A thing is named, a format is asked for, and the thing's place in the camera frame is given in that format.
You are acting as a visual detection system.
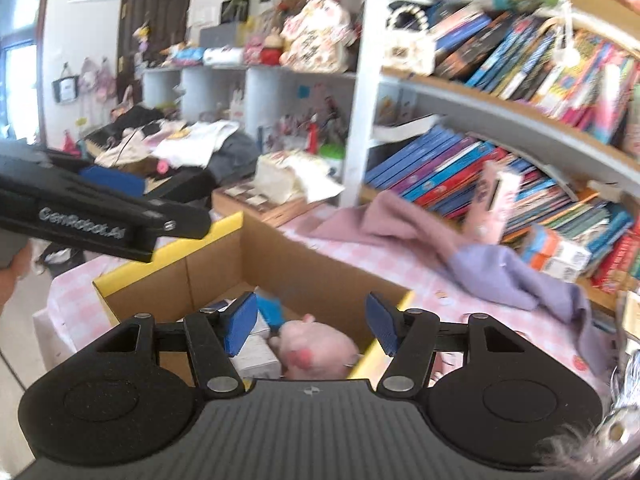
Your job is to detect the cream rectangular block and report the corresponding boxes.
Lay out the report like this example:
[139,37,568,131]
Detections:
[235,332,284,381]

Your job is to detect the white cubby shelf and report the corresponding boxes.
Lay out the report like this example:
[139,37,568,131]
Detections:
[142,62,359,162]

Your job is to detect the dark brown door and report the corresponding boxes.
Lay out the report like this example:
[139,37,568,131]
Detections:
[117,0,197,69]

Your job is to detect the pink hanging bags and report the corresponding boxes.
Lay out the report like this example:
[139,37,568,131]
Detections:
[77,57,119,106]

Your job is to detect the row of blue books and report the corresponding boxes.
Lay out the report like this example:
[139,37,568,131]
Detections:
[365,125,636,261]

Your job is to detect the black keyboard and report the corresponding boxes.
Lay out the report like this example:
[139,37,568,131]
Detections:
[85,125,217,202]

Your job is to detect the white quilted handbag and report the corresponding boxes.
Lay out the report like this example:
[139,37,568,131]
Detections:
[385,2,437,77]

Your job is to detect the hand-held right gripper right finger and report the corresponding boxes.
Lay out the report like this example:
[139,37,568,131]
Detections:
[366,292,553,394]

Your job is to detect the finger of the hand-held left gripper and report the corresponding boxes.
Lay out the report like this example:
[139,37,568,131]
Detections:
[80,164,147,199]

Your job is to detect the dark tote bag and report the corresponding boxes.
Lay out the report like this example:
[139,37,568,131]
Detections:
[55,62,81,106]

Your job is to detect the blue tissue pack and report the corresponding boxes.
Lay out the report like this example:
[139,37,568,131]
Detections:
[172,46,206,66]

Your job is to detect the grey fluffy fabric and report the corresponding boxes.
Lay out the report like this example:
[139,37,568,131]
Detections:
[537,405,640,480]

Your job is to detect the white plastic bag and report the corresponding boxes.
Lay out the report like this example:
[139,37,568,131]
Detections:
[256,150,346,206]

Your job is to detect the red round doll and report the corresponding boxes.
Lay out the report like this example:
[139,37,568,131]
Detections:
[260,32,284,66]

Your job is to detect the yellow cardboard box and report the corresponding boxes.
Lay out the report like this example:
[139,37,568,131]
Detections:
[92,210,416,386]

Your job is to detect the pink floral ornament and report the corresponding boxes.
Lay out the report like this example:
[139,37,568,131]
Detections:
[280,0,354,74]

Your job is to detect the pile of clothes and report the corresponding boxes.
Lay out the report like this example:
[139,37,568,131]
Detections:
[92,105,261,187]

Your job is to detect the purple cloth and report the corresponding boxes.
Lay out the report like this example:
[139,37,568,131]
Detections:
[310,191,608,376]

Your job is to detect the pink printed tablecloth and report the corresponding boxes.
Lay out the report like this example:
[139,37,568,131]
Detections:
[32,200,621,396]

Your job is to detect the white wrapped packet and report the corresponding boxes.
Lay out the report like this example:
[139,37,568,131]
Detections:
[202,47,246,66]

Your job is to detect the pink plush pig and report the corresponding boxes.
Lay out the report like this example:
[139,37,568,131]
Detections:
[270,314,361,381]

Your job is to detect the white wooden bookshelf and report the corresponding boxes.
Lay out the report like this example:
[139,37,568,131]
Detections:
[340,0,640,311]

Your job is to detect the pink cylindrical case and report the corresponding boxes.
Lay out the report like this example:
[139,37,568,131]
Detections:
[462,160,524,246]

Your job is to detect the red dictionary set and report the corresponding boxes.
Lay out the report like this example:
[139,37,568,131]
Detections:
[592,232,640,294]

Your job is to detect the row of colourful paperbacks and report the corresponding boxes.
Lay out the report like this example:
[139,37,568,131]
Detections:
[432,7,640,147]

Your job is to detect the white pompom string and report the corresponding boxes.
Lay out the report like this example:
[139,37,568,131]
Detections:
[550,0,582,67]

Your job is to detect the grey storage box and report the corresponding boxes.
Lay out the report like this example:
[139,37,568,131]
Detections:
[200,22,251,49]

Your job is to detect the orange white box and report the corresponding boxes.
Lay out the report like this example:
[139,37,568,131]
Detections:
[517,239,551,272]
[530,224,594,282]

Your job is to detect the person's left hand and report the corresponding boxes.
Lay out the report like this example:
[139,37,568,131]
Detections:
[0,242,34,311]

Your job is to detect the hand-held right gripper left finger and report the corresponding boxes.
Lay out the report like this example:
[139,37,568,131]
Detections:
[62,291,259,394]

